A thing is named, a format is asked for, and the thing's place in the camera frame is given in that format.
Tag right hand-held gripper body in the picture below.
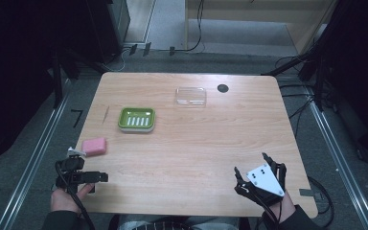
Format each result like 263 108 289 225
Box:
245 163 286 207

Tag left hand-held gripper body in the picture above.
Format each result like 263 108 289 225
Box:
55 146 92 194

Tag pink soap bar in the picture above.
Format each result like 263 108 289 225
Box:
80 137 107 158

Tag green soap dish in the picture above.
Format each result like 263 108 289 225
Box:
117 106 157 134

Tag person's left hand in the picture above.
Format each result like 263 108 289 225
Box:
50 183 96 215

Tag person's right hand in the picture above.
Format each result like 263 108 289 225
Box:
267 193 297 223

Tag person's legs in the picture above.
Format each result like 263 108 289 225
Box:
108 213 265 230

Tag black stand leg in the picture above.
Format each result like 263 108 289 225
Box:
51 52 81 109
261 51 317 77

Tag clear plastic lid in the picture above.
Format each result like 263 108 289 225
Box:
174 86 208 108

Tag black cabinet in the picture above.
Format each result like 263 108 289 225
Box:
84 0 131 64

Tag light wooden shelf unit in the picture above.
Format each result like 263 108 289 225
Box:
184 0 338 56

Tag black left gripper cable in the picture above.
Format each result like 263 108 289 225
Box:
55 160 96 230

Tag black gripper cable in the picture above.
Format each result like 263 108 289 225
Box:
55 160 96 230
252 190 285 230

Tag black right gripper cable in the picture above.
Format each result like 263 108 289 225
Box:
252 190 285 230

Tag metal floor rail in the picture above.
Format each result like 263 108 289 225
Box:
303 85 368 230
0 80 73 230

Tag black floor cable loop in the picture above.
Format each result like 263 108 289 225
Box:
307 175 335 230

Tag black cable bundle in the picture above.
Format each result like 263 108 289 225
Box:
273 54 325 139

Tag white floor cable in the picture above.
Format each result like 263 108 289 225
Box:
103 44 132 73

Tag black hanging cable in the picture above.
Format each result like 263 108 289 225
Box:
172 0 206 54

